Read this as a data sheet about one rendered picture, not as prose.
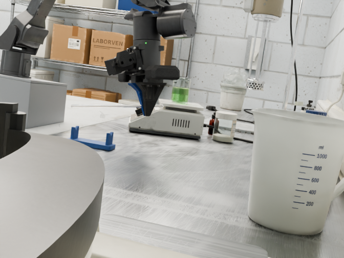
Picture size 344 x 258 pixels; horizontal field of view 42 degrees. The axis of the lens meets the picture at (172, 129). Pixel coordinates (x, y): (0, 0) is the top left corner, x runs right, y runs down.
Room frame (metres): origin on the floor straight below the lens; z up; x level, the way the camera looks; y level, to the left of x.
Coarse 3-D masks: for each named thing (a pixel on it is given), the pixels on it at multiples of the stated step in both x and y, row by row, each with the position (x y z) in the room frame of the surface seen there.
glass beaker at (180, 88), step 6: (180, 78) 1.21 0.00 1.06; (186, 78) 1.26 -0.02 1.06; (174, 84) 1.22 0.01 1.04; (180, 84) 1.22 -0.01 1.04; (186, 84) 1.22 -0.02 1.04; (174, 90) 1.22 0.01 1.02; (180, 90) 1.22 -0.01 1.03; (186, 90) 1.22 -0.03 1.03; (174, 96) 1.22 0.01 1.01; (180, 96) 1.21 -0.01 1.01; (186, 96) 1.22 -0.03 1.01; (174, 102) 1.22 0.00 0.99; (180, 102) 1.22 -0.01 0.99; (186, 102) 1.23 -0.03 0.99
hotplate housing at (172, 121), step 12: (156, 108) 1.22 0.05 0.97; (168, 108) 1.21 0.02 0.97; (132, 120) 1.18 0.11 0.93; (144, 120) 1.18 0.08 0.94; (156, 120) 1.18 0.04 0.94; (168, 120) 1.18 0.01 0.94; (180, 120) 1.19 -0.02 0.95; (192, 120) 1.19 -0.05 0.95; (144, 132) 1.18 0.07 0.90; (156, 132) 1.18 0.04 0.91; (168, 132) 1.19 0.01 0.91; (180, 132) 1.19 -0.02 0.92; (192, 132) 1.19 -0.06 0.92
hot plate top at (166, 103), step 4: (160, 100) 1.25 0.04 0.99; (164, 100) 1.26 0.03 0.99; (168, 100) 1.28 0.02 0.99; (164, 104) 1.19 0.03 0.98; (168, 104) 1.19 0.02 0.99; (172, 104) 1.19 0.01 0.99; (176, 104) 1.19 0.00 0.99; (180, 104) 1.20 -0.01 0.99; (184, 104) 1.22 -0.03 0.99; (188, 104) 1.23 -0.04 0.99; (192, 104) 1.25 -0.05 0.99; (196, 104) 1.27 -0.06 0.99; (180, 108) 1.19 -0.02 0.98; (184, 108) 1.19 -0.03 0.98; (188, 108) 1.19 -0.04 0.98; (192, 108) 1.20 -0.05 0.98; (196, 108) 1.20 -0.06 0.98; (200, 108) 1.20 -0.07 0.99
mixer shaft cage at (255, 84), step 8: (256, 24) 1.55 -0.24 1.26; (264, 24) 1.55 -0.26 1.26; (256, 32) 1.55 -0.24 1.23; (264, 32) 1.55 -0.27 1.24; (264, 40) 1.57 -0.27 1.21; (264, 56) 1.53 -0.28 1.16; (256, 72) 1.55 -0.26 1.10; (248, 80) 1.54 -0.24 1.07; (256, 80) 1.52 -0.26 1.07; (248, 88) 1.54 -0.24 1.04; (256, 88) 1.53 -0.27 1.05
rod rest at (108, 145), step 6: (72, 126) 0.94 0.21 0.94; (78, 126) 0.95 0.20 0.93; (72, 132) 0.93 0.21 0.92; (78, 132) 0.96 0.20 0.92; (72, 138) 0.93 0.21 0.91; (78, 138) 0.95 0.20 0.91; (84, 138) 0.96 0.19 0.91; (108, 138) 0.91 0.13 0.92; (90, 144) 0.92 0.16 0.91; (96, 144) 0.92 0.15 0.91; (102, 144) 0.92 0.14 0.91; (108, 144) 0.92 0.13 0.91; (114, 144) 0.93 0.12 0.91
